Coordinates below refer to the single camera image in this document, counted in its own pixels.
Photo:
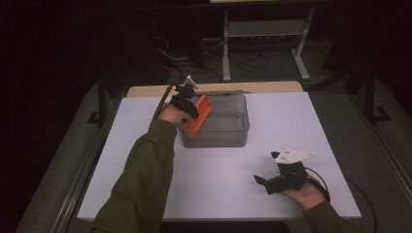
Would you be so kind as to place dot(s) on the person's right hand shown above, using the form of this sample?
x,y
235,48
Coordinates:
x,y
307,195

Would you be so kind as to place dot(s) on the person's left hand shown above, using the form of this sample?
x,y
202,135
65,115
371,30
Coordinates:
x,y
171,113

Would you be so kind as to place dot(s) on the grey transparent plastic box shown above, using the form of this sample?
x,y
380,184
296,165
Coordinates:
x,y
226,129

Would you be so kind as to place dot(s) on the orange phone case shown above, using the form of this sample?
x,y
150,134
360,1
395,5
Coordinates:
x,y
200,111

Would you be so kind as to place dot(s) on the black metal stand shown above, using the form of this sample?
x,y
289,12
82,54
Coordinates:
x,y
101,97
370,93

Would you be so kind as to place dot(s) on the white metal desk frame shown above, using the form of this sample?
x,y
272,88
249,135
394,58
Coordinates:
x,y
265,28

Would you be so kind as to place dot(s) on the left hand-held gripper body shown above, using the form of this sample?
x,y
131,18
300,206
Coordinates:
x,y
183,98

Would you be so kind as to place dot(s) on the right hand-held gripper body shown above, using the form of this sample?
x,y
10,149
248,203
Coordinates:
x,y
288,178

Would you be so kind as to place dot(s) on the white table board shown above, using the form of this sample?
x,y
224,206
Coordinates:
x,y
226,181

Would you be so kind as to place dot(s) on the aluminium rail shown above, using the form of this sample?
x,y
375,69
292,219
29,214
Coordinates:
x,y
84,168
388,155

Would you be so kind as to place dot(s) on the wooden table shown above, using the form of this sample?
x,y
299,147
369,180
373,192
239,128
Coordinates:
x,y
265,86

